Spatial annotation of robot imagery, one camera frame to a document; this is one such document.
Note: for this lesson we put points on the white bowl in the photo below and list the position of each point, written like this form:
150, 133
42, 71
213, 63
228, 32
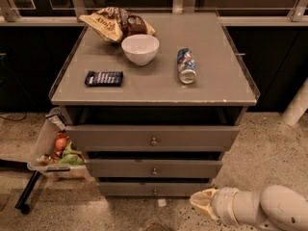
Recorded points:
140, 49

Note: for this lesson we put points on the brown yellow chip bag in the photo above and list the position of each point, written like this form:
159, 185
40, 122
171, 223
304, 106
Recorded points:
114, 24

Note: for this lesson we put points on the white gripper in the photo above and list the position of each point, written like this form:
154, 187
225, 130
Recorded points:
225, 202

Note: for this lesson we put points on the clear plastic bin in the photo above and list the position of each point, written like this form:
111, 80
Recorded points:
44, 156

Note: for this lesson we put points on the black wheeled stand leg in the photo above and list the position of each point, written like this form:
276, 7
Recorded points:
21, 203

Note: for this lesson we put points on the grey top drawer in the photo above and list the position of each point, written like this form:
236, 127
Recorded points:
152, 138

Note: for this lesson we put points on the blue white soda can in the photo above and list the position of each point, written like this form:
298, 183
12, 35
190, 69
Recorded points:
186, 66

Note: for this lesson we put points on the white pipe post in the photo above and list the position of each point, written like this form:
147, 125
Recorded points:
297, 106

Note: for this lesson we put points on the grey bottom drawer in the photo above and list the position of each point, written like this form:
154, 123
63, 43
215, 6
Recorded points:
130, 189

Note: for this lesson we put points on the grey drawer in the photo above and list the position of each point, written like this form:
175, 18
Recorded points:
130, 189
153, 168
152, 138

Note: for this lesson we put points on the orange round fruit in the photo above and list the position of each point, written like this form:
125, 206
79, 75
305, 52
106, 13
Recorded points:
60, 143

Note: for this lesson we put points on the green snack bag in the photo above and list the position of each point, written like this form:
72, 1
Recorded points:
72, 156

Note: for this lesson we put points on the grey middle drawer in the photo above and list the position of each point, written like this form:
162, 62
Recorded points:
153, 168

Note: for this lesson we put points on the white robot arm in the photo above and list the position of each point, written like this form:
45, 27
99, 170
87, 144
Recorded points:
275, 208

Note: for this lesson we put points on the grey drawer cabinet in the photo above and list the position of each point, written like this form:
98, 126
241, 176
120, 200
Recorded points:
153, 94

